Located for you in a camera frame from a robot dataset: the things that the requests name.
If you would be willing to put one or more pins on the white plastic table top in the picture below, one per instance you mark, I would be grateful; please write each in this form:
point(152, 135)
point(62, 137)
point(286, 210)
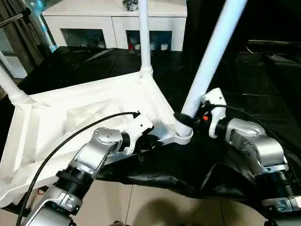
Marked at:
point(70, 101)

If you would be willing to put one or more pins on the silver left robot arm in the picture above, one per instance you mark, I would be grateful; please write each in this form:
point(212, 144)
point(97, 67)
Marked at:
point(94, 150)

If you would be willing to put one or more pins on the black plastic mat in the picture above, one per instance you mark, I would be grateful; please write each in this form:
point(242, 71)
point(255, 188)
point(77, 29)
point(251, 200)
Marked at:
point(258, 82)

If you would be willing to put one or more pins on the red bottle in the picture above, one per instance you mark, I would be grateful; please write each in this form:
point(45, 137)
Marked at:
point(130, 44)

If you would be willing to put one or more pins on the black draped furniture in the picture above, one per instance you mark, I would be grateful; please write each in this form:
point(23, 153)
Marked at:
point(270, 21)

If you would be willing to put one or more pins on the black parts in clear bag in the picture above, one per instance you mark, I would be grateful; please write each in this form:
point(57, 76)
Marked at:
point(129, 4)

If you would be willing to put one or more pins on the white sideboard cabinet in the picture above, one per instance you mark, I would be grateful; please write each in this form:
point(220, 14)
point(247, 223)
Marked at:
point(94, 21)

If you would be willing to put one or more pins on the blue white plastic package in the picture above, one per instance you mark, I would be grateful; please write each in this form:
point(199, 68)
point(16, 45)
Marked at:
point(45, 28)

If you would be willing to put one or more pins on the grey curtain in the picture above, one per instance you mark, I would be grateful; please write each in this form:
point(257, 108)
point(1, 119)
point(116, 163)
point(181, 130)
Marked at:
point(23, 40)

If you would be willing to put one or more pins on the metal rod with black knob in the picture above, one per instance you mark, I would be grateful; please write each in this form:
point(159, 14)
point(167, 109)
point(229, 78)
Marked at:
point(14, 18)

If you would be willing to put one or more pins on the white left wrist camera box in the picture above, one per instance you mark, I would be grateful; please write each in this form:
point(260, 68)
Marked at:
point(141, 122)

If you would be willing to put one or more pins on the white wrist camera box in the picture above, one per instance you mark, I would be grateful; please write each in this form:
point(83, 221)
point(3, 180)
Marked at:
point(141, 122)
point(216, 96)

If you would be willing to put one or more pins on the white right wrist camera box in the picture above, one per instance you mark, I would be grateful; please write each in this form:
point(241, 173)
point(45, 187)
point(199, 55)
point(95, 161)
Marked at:
point(216, 96)

